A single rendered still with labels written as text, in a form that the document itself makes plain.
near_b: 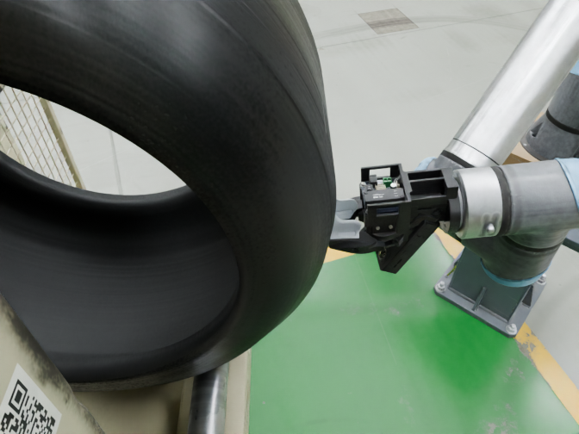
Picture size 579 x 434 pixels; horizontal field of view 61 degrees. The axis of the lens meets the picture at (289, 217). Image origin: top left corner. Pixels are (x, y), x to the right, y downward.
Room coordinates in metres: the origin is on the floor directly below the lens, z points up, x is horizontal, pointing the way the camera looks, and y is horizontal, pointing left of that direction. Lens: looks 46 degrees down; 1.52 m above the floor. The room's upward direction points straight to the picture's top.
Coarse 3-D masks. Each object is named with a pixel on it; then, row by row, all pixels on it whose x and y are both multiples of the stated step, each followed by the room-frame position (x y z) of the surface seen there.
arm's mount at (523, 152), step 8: (536, 120) 1.20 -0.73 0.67; (528, 128) 1.14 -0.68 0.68; (520, 144) 1.07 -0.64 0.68; (528, 144) 1.07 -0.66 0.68; (512, 152) 1.03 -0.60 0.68; (520, 152) 1.03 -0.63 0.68; (528, 152) 1.03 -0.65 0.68; (536, 152) 1.03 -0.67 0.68; (512, 160) 1.03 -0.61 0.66; (520, 160) 1.01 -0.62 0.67; (528, 160) 1.00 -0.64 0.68; (536, 160) 1.00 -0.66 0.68; (544, 160) 1.00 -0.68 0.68
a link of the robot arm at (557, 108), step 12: (576, 72) 1.06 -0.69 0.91; (564, 84) 1.08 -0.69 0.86; (576, 84) 1.05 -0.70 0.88; (564, 96) 1.06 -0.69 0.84; (576, 96) 1.03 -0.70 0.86; (552, 108) 1.08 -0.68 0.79; (564, 108) 1.04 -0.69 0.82; (576, 108) 1.02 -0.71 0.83; (564, 120) 1.03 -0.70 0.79; (576, 120) 1.02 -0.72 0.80
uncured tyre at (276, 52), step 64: (0, 0) 0.26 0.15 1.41; (64, 0) 0.27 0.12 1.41; (128, 0) 0.28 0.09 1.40; (192, 0) 0.30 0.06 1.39; (256, 0) 0.36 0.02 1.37; (0, 64) 0.25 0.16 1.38; (64, 64) 0.26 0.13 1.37; (128, 64) 0.26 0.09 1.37; (192, 64) 0.28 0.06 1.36; (256, 64) 0.30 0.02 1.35; (320, 64) 0.48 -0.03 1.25; (128, 128) 0.25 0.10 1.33; (192, 128) 0.26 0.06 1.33; (256, 128) 0.28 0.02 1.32; (320, 128) 0.32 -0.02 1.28; (0, 192) 0.52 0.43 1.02; (64, 192) 0.54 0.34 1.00; (192, 192) 0.54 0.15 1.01; (256, 192) 0.26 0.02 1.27; (320, 192) 0.29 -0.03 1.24; (0, 256) 0.44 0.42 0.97; (64, 256) 0.48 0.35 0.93; (128, 256) 0.49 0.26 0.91; (192, 256) 0.48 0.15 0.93; (256, 256) 0.26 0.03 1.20; (320, 256) 0.29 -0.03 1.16; (64, 320) 0.37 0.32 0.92; (128, 320) 0.37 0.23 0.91; (192, 320) 0.36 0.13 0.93; (256, 320) 0.26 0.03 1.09; (128, 384) 0.26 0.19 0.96
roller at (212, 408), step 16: (224, 368) 0.30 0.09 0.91; (208, 384) 0.27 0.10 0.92; (224, 384) 0.28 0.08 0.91; (192, 400) 0.26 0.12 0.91; (208, 400) 0.25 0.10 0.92; (224, 400) 0.26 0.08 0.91; (192, 416) 0.23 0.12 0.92; (208, 416) 0.23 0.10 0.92; (224, 416) 0.24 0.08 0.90; (192, 432) 0.21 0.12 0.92; (208, 432) 0.21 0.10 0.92
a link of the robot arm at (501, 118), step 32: (576, 0) 0.69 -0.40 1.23; (544, 32) 0.67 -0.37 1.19; (576, 32) 0.66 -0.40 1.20; (512, 64) 0.66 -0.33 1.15; (544, 64) 0.64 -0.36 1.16; (512, 96) 0.62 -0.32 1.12; (544, 96) 0.62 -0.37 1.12; (480, 128) 0.60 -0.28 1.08; (512, 128) 0.59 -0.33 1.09; (448, 160) 0.58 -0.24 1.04; (480, 160) 0.56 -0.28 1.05
